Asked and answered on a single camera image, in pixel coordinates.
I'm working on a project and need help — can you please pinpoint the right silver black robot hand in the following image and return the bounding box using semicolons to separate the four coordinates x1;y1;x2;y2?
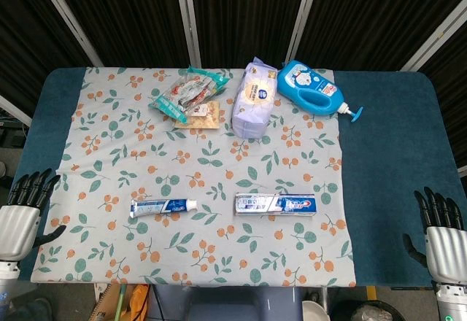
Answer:
402;186;467;284

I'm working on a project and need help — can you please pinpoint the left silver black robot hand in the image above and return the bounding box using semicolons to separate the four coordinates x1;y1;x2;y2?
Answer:
0;169;67;262

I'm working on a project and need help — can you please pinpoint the blue white toothpaste tube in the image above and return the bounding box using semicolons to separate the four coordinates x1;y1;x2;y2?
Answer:
130;198;198;219

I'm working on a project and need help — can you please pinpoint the blue white toothpaste box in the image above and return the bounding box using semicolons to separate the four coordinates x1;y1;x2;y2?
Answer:
234;192;317;218

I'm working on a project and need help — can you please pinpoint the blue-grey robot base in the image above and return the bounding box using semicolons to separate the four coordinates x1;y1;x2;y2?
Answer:
151;285;304;321

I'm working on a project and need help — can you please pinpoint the black waste bin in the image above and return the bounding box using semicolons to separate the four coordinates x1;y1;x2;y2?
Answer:
348;298;402;321

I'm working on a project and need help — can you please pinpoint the orange plastic bag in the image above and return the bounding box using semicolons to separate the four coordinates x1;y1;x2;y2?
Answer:
129;285;151;321

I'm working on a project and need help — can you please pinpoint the white bucket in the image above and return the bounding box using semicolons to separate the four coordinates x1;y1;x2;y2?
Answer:
301;300;331;321

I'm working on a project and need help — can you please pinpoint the green white snack packet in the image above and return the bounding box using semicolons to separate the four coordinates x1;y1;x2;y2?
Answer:
147;93;189;125

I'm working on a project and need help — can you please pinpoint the floral orange-fruit tablecloth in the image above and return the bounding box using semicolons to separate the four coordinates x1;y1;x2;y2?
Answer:
31;66;358;288

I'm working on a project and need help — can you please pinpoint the beige cracker packet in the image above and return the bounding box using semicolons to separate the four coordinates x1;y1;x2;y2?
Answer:
174;100;222;131

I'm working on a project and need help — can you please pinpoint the blue pump bottle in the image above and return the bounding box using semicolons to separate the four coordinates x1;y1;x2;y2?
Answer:
277;60;364;123

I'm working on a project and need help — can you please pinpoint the clear red snack packet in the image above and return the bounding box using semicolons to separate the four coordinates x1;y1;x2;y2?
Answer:
166;72;217;112

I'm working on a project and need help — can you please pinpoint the purple tissue pack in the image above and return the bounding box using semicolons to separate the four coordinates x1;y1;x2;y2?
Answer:
231;56;279;139

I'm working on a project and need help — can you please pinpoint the green foil snack packet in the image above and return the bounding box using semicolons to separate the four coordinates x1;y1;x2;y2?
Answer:
187;65;231;94

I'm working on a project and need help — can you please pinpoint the dark ribbed partition curtain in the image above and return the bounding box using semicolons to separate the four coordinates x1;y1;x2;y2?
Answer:
0;0;467;169

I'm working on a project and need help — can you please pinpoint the white partition frame post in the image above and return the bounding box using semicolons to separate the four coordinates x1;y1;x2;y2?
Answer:
286;0;323;63
400;1;467;72
0;94;33;127
31;0;104;67
173;0;203;69

